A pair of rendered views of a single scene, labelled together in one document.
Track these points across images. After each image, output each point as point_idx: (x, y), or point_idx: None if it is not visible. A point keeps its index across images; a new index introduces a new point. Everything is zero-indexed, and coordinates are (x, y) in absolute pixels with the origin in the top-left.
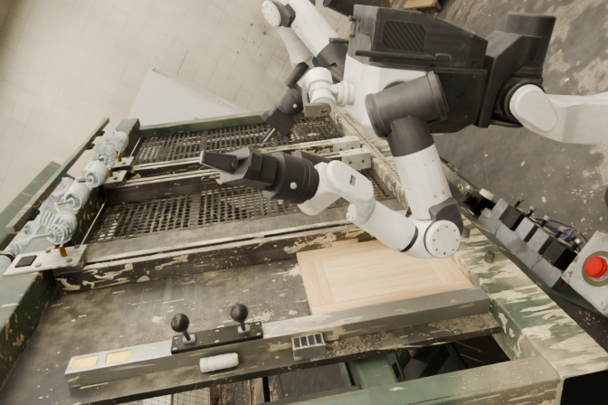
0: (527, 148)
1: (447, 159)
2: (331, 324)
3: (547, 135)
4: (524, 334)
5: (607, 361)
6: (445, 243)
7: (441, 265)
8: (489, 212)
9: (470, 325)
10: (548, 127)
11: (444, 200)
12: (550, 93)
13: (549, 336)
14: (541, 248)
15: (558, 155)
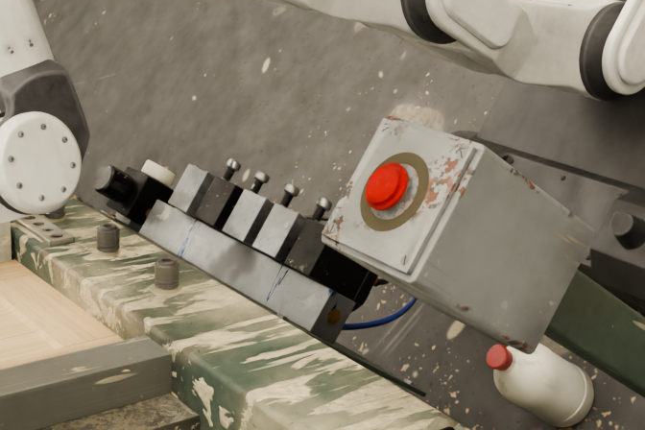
0: (254, 140)
1: (74, 193)
2: None
3: None
4: (251, 403)
5: (430, 417)
6: (42, 171)
7: (50, 316)
8: (165, 208)
9: (127, 424)
10: None
11: (35, 63)
12: (292, 17)
13: (308, 395)
14: (283, 246)
15: (318, 144)
